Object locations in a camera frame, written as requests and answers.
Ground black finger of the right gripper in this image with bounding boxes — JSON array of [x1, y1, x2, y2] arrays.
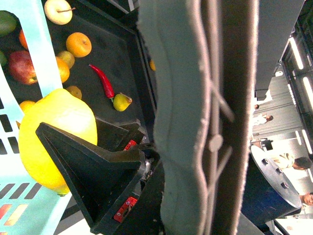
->
[[35, 121, 147, 227]]

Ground yellow lemon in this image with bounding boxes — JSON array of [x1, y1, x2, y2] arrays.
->
[[18, 89, 98, 196]]

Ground light blue shopping basket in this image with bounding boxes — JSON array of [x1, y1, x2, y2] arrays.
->
[[0, 0, 71, 235]]

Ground yellow pear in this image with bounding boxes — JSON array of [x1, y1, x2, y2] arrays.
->
[[113, 93, 133, 112]]

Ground red chili pepper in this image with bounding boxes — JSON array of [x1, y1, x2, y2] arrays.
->
[[89, 64, 115, 101]]

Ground brown kiwi lower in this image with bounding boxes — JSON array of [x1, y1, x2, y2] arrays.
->
[[66, 86, 82, 99]]

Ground brown kiwi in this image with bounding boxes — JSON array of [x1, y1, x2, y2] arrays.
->
[[57, 50, 75, 69], [66, 86, 82, 99]]

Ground large orange front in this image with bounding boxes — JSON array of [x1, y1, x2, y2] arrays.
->
[[19, 100, 36, 113]]

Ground yellow orange apple centre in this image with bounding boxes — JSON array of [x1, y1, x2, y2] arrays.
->
[[56, 56, 70, 83]]

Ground brown kiwi upper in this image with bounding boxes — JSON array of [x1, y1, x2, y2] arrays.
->
[[57, 50, 75, 69]]

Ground golden apple back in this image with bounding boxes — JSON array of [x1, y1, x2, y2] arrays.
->
[[66, 32, 92, 58]]

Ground red yellow apple centre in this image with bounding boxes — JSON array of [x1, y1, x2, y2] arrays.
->
[[9, 50, 38, 85]]

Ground green avocado centre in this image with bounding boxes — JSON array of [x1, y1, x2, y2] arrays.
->
[[0, 51, 7, 67]]

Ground small orange centre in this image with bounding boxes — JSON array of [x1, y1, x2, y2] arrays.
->
[[19, 29, 28, 50]]

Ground white asian pear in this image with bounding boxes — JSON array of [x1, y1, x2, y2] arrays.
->
[[44, 0, 76, 25]]

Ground green lime centre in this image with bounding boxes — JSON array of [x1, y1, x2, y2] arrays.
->
[[0, 10, 17, 37]]

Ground black metal shelf frame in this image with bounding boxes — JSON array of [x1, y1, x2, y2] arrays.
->
[[47, 0, 156, 142]]

